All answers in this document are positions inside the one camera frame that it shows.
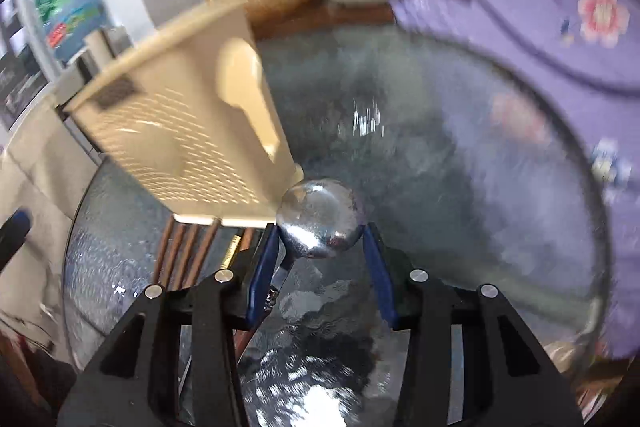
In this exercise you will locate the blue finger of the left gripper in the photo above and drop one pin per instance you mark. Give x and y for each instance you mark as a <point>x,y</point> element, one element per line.
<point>14,231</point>

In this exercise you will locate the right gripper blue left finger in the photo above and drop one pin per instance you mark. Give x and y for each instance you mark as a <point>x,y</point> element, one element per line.
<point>259,277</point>

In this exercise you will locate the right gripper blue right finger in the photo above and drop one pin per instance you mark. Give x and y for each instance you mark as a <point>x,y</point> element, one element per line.
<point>382,281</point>

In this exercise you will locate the silver metal spoon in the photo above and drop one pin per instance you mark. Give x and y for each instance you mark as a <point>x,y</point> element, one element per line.
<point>317,222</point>

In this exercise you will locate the cream plastic utensil holder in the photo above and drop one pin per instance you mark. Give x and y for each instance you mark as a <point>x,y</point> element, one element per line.
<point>189,115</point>

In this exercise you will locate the beige curtain cloth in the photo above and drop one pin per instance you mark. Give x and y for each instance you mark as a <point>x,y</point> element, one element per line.
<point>46,170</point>

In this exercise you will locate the round glass table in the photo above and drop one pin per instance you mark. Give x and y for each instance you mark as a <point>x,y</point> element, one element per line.
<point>458,166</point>

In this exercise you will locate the water dispenser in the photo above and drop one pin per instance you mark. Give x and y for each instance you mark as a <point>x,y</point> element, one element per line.
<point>100,48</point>

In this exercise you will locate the wooden counter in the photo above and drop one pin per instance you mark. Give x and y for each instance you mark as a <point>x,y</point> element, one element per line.
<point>324,16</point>

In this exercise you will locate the purple floral cloth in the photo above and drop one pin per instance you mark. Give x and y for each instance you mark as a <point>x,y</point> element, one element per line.
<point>583,55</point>

